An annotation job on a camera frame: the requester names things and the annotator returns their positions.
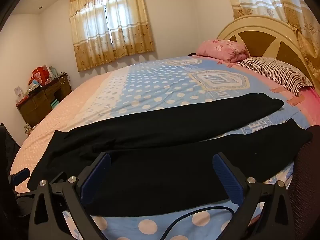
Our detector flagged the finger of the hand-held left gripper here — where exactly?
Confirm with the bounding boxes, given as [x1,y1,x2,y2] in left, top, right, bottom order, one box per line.
[9,169,31,186]

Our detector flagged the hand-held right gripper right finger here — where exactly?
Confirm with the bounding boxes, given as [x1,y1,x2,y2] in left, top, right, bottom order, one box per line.
[212,152,295,240]

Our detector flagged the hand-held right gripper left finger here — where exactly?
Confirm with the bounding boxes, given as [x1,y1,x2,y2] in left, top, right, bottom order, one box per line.
[29,152,112,240]

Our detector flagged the black pants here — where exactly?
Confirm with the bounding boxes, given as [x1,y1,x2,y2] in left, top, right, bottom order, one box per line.
[27,93,313,217]

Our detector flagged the pink bed sheet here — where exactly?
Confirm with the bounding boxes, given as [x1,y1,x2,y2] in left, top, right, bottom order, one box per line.
[9,72,320,194]

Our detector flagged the dark wooden desk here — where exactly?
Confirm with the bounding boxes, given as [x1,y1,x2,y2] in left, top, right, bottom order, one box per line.
[16,72,72,128]

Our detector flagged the red gift bag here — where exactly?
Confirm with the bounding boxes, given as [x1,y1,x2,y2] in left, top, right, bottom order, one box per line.
[31,67,50,86]

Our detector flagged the white paper bag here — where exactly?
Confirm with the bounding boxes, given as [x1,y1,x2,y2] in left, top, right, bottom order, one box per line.
[44,64,57,78]

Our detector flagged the bed with polka-dot sheet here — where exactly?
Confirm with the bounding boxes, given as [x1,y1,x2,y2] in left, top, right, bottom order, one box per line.
[62,55,313,240]

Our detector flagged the striped pillow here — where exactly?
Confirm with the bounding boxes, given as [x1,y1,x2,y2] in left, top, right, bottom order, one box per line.
[236,57,313,97]

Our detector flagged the pink floral pillow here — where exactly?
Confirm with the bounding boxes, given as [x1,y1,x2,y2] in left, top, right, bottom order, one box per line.
[196,39,250,63]

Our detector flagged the beige floral window curtain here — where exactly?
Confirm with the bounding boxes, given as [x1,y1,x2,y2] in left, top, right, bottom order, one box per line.
[69,0,155,72]
[230,0,320,90]

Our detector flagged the cream and brown headboard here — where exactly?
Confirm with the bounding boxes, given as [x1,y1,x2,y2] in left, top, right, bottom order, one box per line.
[216,15,320,93]

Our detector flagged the dark blue cable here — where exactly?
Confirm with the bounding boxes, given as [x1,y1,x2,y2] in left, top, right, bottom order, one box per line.
[160,206,236,240]

